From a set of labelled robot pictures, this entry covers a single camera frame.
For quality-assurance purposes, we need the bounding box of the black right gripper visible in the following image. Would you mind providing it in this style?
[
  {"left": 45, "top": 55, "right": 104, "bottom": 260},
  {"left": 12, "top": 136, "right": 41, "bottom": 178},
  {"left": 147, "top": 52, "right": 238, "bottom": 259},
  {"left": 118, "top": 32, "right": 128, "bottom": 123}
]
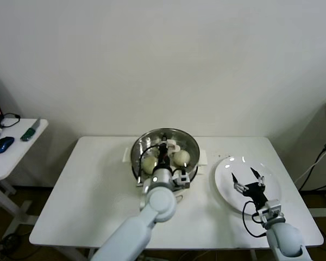
[{"left": 231, "top": 167, "right": 269, "bottom": 209}]

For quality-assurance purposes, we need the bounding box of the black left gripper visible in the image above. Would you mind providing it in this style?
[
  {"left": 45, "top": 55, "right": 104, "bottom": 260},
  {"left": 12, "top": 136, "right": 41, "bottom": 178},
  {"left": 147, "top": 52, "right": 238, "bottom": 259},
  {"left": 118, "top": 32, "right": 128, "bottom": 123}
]
[{"left": 157, "top": 132, "right": 173, "bottom": 169}]

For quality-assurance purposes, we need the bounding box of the white steamed baozi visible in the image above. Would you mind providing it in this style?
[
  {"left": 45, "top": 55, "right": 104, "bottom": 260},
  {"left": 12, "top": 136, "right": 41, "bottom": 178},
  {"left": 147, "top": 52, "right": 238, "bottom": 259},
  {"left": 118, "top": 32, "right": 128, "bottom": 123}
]
[
  {"left": 142, "top": 157, "right": 159, "bottom": 175},
  {"left": 173, "top": 151, "right": 191, "bottom": 167}
]

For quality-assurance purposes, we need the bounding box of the steel steamer basket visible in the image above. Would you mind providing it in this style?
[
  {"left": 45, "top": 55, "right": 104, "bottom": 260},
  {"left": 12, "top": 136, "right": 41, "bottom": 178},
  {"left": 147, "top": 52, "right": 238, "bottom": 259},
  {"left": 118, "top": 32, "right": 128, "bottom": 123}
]
[{"left": 122, "top": 128, "right": 209, "bottom": 188}]

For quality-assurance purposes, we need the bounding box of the white round plate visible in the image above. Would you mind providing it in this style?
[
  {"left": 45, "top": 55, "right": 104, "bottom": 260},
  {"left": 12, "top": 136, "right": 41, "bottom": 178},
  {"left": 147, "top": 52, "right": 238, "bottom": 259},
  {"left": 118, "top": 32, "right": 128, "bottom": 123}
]
[{"left": 214, "top": 156, "right": 283, "bottom": 217}]

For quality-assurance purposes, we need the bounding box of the white side table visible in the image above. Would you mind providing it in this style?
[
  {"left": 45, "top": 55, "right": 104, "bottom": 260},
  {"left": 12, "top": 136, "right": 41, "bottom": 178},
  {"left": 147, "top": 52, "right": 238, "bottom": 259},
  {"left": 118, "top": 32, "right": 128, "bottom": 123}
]
[{"left": 0, "top": 118, "right": 49, "bottom": 237}]

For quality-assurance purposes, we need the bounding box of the blue computer mouse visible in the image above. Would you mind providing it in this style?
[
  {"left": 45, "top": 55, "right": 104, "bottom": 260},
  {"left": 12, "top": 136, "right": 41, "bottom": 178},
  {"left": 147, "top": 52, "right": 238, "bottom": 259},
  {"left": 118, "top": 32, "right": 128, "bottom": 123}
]
[{"left": 0, "top": 136, "right": 15, "bottom": 154}]

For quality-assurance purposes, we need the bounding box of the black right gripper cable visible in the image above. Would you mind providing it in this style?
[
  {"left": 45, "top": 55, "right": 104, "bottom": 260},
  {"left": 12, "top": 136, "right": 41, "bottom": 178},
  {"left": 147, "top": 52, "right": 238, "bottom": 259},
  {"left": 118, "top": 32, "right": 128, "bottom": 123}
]
[{"left": 242, "top": 201, "right": 267, "bottom": 238}]

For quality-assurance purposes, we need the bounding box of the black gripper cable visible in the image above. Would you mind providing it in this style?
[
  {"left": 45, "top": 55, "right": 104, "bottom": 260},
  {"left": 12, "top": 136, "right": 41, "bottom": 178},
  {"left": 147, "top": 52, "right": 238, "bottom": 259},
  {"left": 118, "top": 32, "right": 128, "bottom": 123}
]
[
  {"left": 135, "top": 145, "right": 161, "bottom": 187},
  {"left": 242, "top": 201, "right": 267, "bottom": 238}
]

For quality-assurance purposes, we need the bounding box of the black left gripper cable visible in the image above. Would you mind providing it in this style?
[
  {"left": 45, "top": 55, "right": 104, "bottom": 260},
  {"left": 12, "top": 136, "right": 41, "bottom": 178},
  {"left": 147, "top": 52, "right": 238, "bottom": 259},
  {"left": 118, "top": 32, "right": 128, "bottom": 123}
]
[{"left": 135, "top": 145, "right": 161, "bottom": 187}]

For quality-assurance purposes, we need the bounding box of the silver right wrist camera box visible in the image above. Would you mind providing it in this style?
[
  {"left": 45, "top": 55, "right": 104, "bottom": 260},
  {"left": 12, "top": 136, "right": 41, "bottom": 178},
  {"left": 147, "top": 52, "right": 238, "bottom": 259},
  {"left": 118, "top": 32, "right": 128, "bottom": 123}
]
[{"left": 256, "top": 199, "right": 283, "bottom": 222}]

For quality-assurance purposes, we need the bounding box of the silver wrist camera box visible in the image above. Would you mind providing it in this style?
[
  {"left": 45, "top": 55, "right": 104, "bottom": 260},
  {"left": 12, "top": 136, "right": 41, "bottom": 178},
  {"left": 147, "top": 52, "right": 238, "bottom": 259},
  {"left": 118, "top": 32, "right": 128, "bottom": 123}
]
[
  {"left": 256, "top": 199, "right": 283, "bottom": 222},
  {"left": 172, "top": 170, "right": 191, "bottom": 189}
]

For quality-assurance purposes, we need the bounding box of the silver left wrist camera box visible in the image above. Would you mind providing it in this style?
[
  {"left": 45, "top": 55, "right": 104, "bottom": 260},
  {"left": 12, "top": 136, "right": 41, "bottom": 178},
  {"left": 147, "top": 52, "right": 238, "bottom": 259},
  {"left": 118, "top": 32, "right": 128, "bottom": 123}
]
[{"left": 172, "top": 170, "right": 191, "bottom": 189}]

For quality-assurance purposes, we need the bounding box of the white wall cable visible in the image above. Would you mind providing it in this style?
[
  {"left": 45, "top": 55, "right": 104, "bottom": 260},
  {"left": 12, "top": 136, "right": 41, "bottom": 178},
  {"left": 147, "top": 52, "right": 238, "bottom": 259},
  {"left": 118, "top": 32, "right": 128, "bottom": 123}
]
[{"left": 293, "top": 152, "right": 326, "bottom": 185}]

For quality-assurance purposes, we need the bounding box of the white floor frame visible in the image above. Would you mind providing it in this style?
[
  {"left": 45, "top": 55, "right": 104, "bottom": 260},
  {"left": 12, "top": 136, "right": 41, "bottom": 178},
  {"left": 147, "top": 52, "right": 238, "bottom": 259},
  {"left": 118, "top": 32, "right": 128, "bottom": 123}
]
[{"left": 301, "top": 190, "right": 326, "bottom": 218}]

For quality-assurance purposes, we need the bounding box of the green handled knife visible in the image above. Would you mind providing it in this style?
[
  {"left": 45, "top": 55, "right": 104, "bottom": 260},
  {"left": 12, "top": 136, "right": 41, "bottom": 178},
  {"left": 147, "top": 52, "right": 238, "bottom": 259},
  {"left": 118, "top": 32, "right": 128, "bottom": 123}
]
[{"left": 20, "top": 117, "right": 42, "bottom": 142}]

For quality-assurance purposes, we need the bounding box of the thin black looped cable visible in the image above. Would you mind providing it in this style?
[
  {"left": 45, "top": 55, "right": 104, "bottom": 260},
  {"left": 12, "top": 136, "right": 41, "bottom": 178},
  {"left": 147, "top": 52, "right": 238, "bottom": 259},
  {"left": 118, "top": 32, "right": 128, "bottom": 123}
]
[{"left": 0, "top": 113, "right": 22, "bottom": 129}]

